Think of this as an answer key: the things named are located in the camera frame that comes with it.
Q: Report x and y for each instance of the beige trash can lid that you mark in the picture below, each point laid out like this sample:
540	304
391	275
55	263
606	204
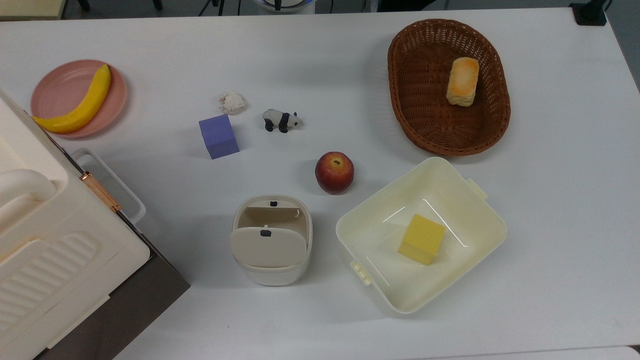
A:
267	250

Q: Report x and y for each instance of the cream square plastic bin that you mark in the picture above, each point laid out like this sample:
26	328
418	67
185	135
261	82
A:
450	190

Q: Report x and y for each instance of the black tripod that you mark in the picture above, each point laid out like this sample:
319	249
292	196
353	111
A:
220	5

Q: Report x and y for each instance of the yellow foam block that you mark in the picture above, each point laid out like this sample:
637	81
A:
422	237

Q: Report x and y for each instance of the pink round plate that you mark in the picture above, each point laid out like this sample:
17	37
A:
60	90

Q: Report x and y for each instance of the beige small trash can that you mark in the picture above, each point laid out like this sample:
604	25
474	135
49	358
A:
272	277

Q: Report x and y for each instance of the white paper ball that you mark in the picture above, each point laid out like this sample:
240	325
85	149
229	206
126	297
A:
232	102

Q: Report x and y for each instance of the brown wicker basket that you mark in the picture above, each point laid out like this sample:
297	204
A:
425	100

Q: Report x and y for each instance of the cream toy cabinet brown base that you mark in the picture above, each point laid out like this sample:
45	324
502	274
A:
60	260

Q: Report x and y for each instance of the black clamp at table corner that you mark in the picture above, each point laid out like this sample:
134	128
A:
590	12

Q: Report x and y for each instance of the yellow toy banana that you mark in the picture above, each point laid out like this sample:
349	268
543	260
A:
90	102

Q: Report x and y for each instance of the toy bread loaf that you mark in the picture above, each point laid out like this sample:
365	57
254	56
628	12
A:
462	82

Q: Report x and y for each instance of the red toy apple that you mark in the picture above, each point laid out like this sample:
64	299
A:
334	175

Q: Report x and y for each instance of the purple foam cube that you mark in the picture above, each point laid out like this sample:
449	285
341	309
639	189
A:
218	137

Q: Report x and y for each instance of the black white panda figurine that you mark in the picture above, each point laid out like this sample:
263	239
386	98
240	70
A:
282	121

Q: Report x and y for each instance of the light wooden table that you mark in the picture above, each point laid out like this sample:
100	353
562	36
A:
30	7

